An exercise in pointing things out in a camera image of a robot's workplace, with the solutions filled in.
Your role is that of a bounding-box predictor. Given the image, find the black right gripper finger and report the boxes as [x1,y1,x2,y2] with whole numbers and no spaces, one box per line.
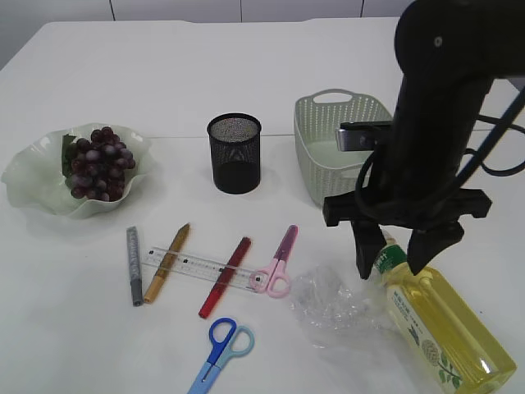
[351,221,384,280]
[407,221,464,275]

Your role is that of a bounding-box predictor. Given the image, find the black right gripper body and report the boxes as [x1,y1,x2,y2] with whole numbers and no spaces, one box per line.
[322,189,491,230]

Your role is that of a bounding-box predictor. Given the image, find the clear plastic sheet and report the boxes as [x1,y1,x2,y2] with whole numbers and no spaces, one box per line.
[288,265,395,349]

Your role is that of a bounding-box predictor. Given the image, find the yellow tea bottle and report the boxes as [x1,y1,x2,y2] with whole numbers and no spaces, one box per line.
[373,233,517,393]

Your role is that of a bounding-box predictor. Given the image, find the purple grape bunch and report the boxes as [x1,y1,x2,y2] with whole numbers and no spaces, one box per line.
[62,126,136,202]

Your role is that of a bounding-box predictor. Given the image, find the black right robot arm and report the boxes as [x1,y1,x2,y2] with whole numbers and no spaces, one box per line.
[322,1,524,278]

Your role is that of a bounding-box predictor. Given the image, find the green plastic woven basket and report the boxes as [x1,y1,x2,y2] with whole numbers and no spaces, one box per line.
[294,89,392,206]

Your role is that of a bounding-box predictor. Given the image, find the red marker pen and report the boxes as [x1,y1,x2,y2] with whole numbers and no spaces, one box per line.
[199,236,252,319]

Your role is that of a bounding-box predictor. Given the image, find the black mesh pen holder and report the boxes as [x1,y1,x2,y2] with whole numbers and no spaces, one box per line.
[207,112,262,195]

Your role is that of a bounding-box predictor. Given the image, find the clear plastic ruler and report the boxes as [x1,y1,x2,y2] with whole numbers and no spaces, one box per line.
[142,247,256,292]

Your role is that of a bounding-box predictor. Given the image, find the gold marker pen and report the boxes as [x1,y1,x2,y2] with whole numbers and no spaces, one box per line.
[144,223,190,304]

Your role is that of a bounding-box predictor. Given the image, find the grey marker pen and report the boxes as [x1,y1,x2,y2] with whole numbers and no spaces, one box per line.
[126,227,144,307]

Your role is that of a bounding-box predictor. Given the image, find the pale green wavy plate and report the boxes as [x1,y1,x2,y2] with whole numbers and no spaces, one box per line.
[1,122,156,219]

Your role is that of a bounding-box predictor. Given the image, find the pink purple scissors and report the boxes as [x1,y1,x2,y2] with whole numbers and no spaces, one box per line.
[249,225,299,298]

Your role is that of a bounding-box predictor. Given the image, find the blue scissors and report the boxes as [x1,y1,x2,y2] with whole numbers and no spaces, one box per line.
[188,317,255,394]

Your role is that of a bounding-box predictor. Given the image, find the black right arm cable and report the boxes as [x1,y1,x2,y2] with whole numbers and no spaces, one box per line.
[354,84,525,210]

